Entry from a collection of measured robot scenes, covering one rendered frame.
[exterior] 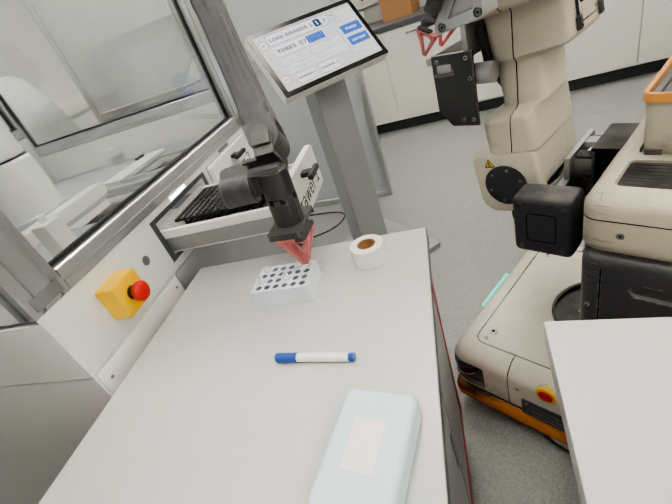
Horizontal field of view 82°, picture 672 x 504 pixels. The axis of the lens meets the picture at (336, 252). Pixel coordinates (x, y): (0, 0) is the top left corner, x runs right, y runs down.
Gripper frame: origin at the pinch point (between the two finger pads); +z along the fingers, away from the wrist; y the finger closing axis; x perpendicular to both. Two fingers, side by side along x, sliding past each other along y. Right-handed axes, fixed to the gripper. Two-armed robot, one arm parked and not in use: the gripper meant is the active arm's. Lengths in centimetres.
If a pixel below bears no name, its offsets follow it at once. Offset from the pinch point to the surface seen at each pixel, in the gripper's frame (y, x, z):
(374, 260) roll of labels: -1.1, 13.5, 3.1
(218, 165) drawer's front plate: -42, -37, -10
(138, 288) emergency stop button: 12.9, -28.7, -6.3
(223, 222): -8.7, -20.4, -6.7
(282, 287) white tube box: 6.4, -3.6, 1.8
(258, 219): -9.1, -11.8, -5.9
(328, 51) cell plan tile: -114, -13, -25
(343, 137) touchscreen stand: -115, -16, 11
